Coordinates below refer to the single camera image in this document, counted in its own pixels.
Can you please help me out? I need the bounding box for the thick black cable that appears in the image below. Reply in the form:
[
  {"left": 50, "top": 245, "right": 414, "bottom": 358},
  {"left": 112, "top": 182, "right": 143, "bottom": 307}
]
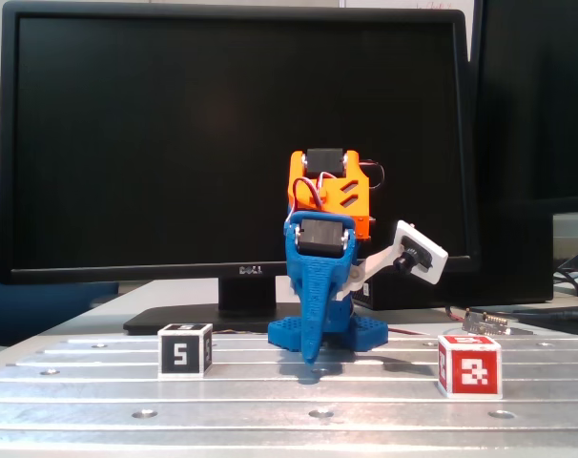
[{"left": 511, "top": 306, "right": 578, "bottom": 320}]

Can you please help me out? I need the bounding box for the small bare circuit board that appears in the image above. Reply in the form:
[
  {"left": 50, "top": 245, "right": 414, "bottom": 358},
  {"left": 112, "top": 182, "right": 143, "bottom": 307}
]
[{"left": 462, "top": 308, "right": 513, "bottom": 336}]

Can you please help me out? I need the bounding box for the white camera mount with board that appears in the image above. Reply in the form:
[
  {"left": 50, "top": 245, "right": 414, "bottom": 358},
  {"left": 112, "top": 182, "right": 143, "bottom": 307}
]
[{"left": 336, "top": 219, "right": 450, "bottom": 302}]

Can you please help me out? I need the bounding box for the red cube with white pattern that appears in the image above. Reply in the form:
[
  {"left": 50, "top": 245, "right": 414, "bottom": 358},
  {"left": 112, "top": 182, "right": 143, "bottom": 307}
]
[{"left": 436, "top": 333, "right": 504, "bottom": 400}]

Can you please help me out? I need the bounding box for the black cube with number five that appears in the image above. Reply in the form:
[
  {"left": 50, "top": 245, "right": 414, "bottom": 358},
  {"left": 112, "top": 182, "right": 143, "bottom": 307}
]
[{"left": 157, "top": 323, "right": 214, "bottom": 381}]

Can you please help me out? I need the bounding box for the black monitor without logo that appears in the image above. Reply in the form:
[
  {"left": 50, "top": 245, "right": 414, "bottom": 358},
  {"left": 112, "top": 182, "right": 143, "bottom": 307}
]
[{"left": 469, "top": 0, "right": 578, "bottom": 211}]

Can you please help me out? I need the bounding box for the black Dell monitor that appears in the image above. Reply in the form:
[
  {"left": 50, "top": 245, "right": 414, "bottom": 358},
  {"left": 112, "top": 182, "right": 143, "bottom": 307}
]
[{"left": 0, "top": 0, "right": 481, "bottom": 335}]

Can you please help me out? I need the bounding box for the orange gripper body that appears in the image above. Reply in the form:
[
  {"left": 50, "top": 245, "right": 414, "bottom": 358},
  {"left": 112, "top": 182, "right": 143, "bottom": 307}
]
[{"left": 287, "top": 148, "right": 372, "bottom": 239}]

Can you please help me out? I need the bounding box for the red white wrist servo cable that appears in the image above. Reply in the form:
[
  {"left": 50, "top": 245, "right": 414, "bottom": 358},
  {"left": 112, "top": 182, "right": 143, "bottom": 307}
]
[{"left": 292, "top": 160, "right": 386, "bottom": 212}]

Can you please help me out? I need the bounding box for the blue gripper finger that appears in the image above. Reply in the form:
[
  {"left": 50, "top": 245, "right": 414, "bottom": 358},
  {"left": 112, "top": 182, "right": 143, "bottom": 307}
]
[{"left": 283, "top": 212, "right": 359, "bottom": 368}]

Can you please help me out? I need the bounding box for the aluminium slotted base plate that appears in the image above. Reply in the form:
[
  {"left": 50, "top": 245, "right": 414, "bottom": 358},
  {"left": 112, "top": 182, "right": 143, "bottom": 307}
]
[{"left": 0, "top": 328, "right": 578, "bottom": 458}]

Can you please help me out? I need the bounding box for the black flat slab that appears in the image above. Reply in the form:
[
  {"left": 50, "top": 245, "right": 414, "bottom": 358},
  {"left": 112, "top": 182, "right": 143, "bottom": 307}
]
[{"left": 521, "top": 315, "right": 578, "bottom": 343}]

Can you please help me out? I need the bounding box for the red white twisted cable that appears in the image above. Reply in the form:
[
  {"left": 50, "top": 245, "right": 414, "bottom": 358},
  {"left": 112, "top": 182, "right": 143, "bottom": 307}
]
[{"left": 386, "top": 324, "right": 431, "bottom": 337}]

